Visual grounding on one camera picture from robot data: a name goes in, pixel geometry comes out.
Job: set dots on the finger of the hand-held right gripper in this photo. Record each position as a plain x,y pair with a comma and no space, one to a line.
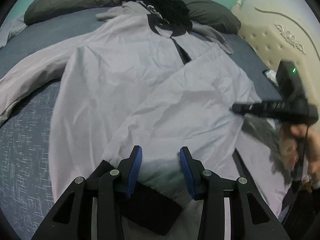
262,108

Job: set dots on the person's right hand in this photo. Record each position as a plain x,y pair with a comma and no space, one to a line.
290,150

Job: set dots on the dark grey long pillow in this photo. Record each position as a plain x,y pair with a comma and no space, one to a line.
70,2

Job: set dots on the bed with blue-grey sheet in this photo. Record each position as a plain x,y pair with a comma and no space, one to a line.
25,142

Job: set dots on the white folded garment black trim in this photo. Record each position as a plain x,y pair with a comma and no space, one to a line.
271,76

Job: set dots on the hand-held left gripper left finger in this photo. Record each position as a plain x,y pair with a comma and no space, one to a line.
133,172

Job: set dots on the cream tufted headboard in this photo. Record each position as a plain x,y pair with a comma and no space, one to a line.
270,17

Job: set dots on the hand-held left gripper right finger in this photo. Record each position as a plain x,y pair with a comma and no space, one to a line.
186,172

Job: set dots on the light grey blanket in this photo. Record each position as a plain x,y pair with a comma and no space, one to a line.
10,32

